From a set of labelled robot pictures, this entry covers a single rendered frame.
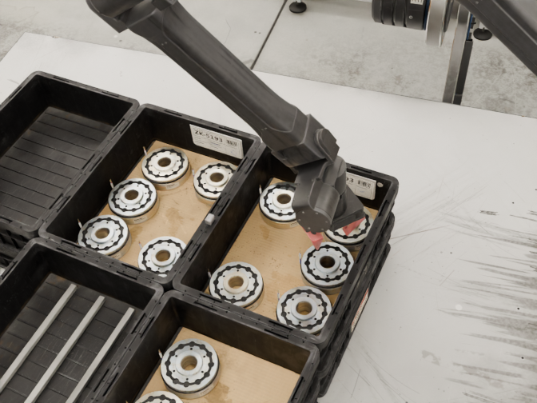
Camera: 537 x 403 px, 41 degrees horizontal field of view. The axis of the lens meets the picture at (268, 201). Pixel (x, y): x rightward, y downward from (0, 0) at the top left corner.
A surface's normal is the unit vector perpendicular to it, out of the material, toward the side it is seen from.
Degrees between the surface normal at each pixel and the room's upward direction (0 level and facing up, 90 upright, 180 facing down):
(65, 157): 0
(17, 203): 0
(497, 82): 0
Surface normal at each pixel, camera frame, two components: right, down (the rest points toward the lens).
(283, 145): -0.20, 0.85
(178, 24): 0.81, -0.08
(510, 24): -0.37, 0.70
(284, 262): -0.06, -0.63
